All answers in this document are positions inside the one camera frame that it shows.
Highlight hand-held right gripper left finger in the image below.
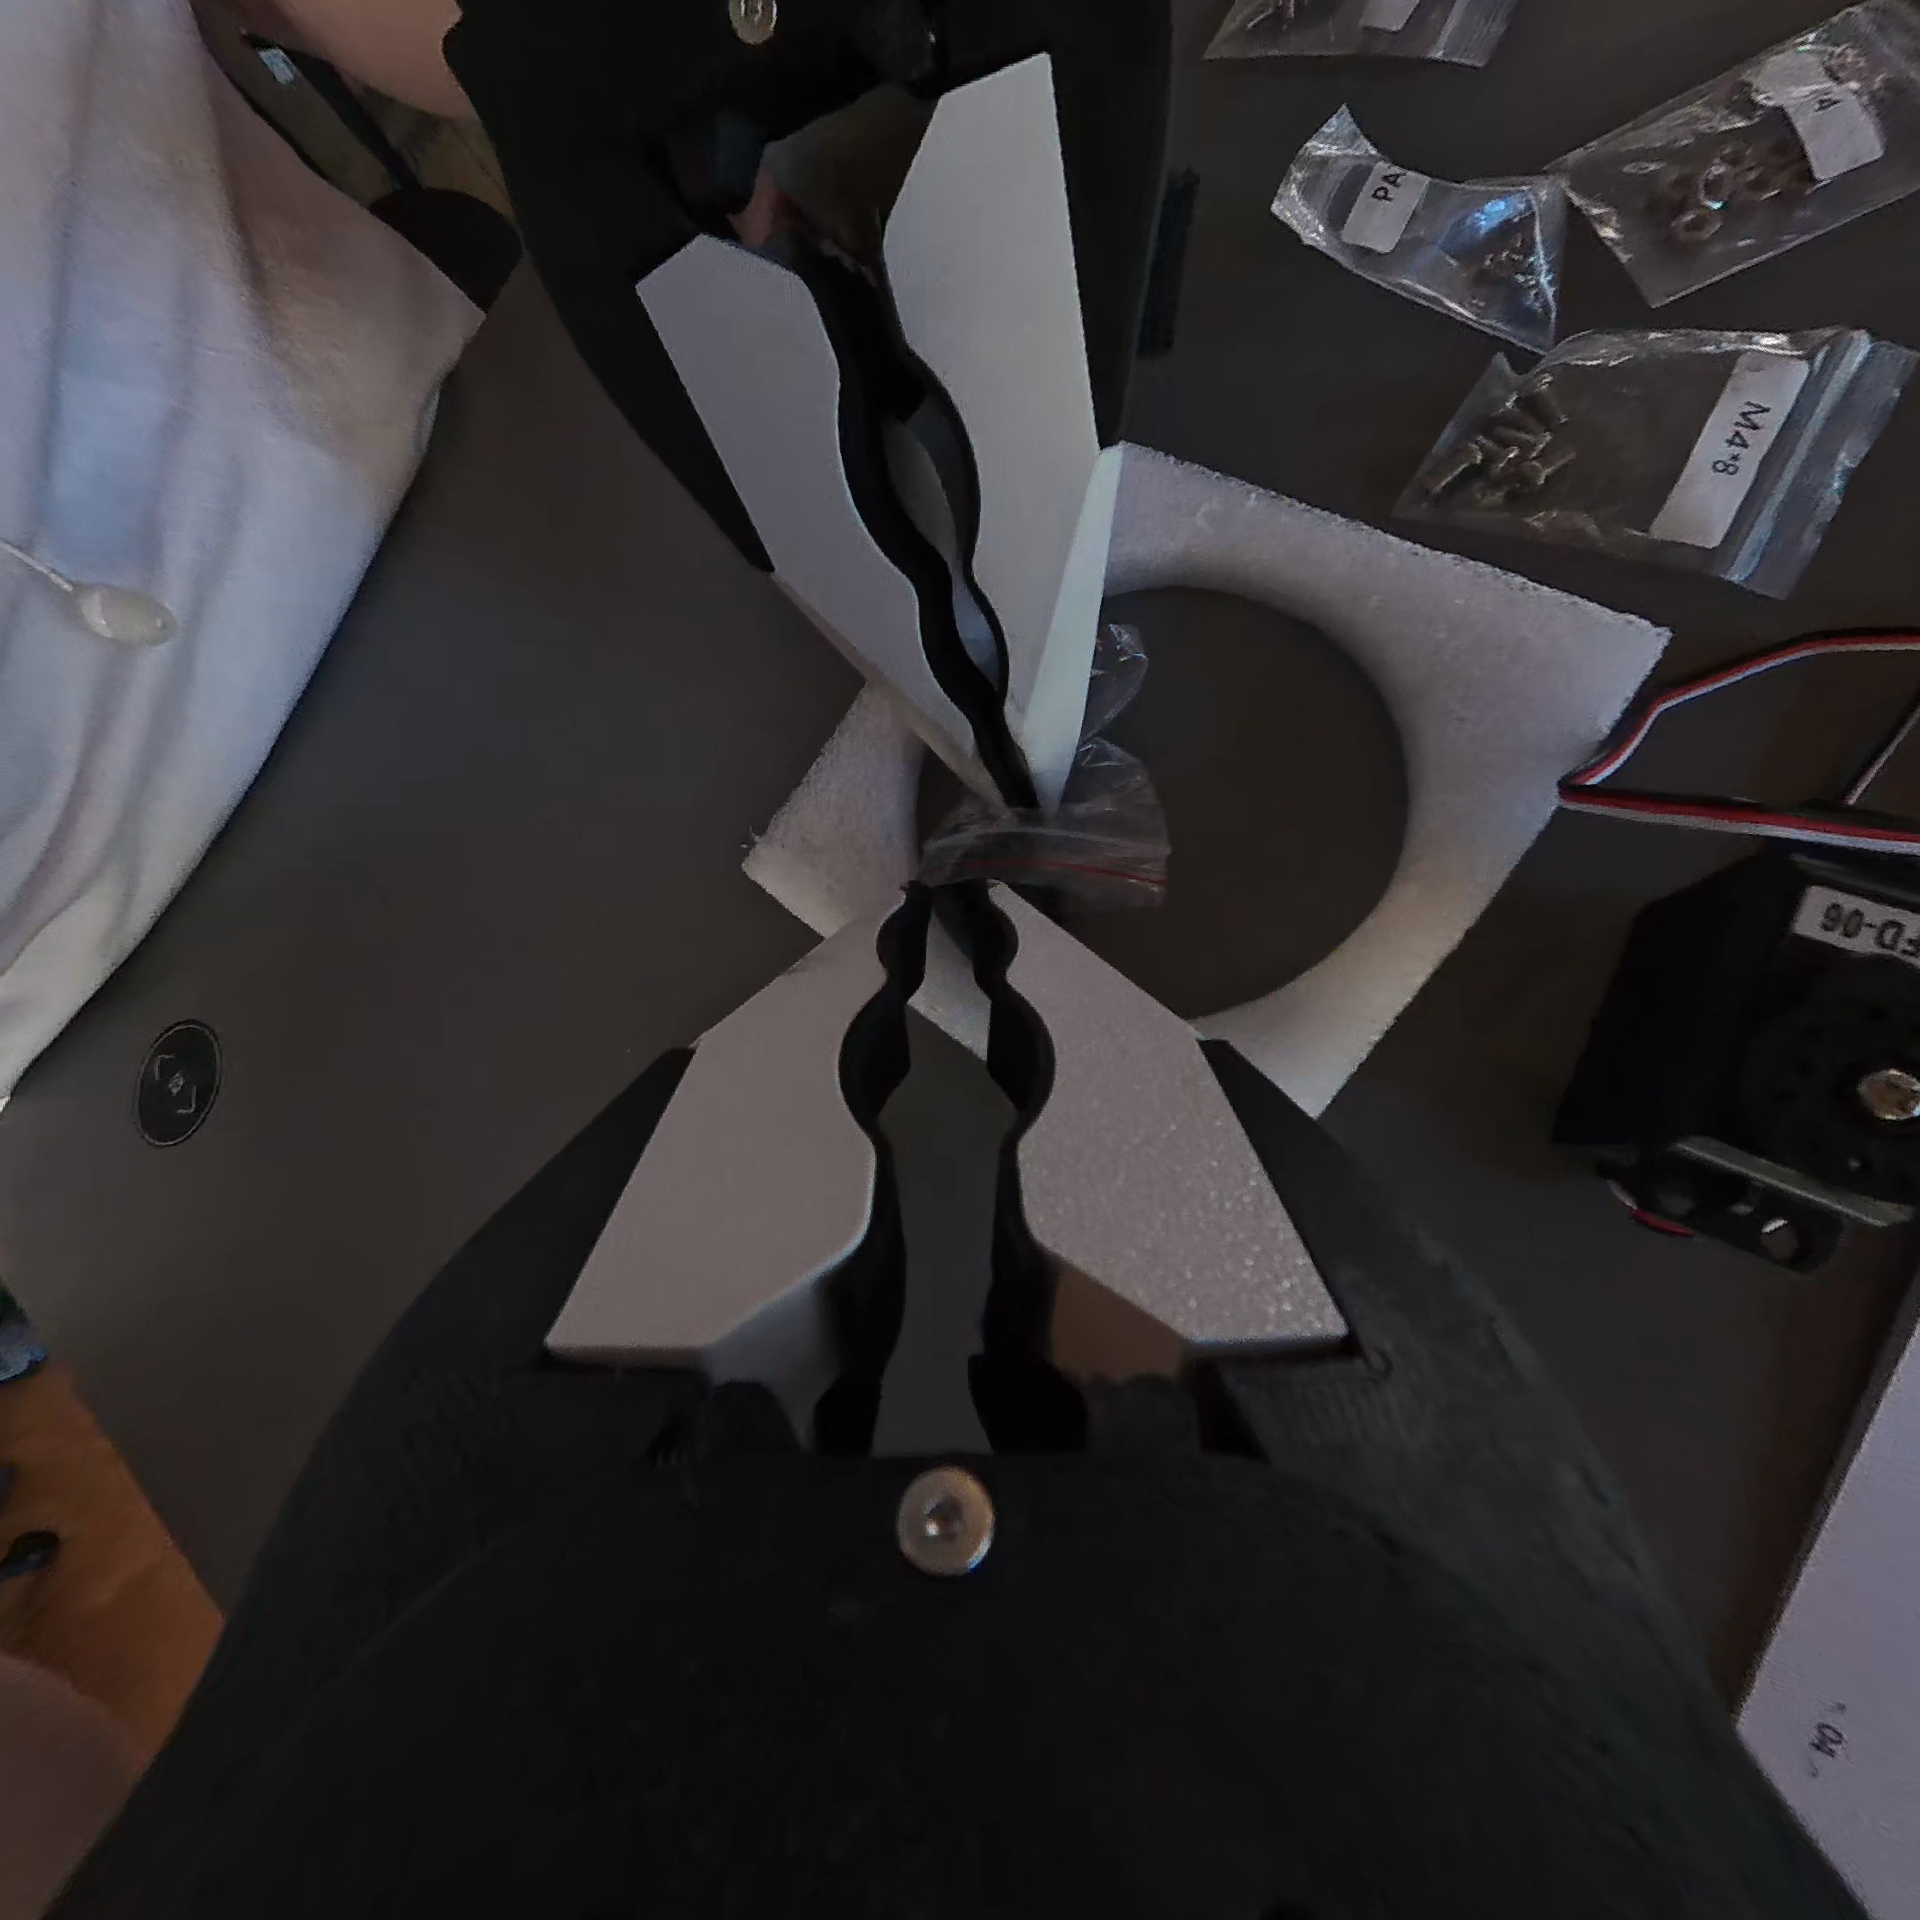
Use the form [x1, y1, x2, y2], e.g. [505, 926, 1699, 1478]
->
[544, 884, 932, 1454]

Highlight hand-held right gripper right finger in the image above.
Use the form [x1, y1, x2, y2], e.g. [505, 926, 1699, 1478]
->
[963, 884, 1348, 1452]

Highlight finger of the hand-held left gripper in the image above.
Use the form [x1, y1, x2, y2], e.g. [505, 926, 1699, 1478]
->
[883, 51, 1130, 800]
[636, 236, 1040, 806]

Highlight clear screw packet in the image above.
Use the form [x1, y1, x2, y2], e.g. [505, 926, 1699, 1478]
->
[919, 621, 1173, 915]

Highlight person's left forearm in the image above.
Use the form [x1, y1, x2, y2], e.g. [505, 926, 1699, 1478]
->
[224, 0, 484, 126]

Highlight dark grey desk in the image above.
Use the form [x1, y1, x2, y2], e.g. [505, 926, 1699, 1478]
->
[0, 0, 1920, 1727]

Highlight black round part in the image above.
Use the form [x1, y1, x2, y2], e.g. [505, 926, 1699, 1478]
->
[135, 1019, 227, 1152]

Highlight scattered clear screw bags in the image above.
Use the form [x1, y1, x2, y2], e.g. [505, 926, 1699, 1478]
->
[1201, 0, 1920, 602]

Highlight open instruction manual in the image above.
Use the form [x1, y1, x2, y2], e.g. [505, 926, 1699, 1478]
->
[1738, 1275, 1920, 1920]

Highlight white foam frame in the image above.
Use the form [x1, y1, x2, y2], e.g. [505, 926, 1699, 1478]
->
[744, 442, 1673, 1120]

